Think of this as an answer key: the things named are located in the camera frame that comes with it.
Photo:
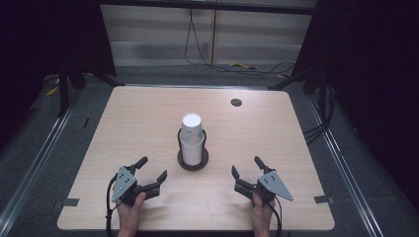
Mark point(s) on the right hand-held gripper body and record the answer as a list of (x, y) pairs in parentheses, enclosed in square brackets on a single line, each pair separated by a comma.
[(273, 184)]

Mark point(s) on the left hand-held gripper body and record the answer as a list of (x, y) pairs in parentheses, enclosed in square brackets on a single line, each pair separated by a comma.
[(122, 184)]

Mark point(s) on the dark round cup holder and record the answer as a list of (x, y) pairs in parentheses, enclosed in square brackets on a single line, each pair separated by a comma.
[(184, 167)]

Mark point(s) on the printed white paper cup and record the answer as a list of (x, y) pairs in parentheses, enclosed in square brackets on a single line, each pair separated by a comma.
[(191, 126)]

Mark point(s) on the person's left hand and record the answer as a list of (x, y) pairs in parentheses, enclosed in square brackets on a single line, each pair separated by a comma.
[(130, 214)]

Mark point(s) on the person's right hand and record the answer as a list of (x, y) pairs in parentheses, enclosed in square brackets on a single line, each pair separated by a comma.
[(262, 214)]

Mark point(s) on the grey tape piece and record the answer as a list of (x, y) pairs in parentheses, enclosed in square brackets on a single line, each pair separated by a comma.
[(70, 202), (323, 199)]

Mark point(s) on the dark round table grommet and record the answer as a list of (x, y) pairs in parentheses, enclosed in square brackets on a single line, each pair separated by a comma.
[(236, 102)]

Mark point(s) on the black metal stand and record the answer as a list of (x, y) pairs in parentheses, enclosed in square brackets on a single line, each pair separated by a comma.
[(63, 92), (296, 79)]

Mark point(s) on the yellow floor scrap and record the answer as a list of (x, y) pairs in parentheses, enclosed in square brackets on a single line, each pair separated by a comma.
[(243, 65), (52, 91)]

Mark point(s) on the dark curtain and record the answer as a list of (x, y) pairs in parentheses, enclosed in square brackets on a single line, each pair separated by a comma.
[(375, 82), (33, 42)]

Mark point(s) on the black horizontal bar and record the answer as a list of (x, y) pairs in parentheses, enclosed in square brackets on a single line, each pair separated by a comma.
[(210, 6)]

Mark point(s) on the metal floor rail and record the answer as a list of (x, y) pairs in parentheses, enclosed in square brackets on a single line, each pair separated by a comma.
[(342, 164), (39, 154)]

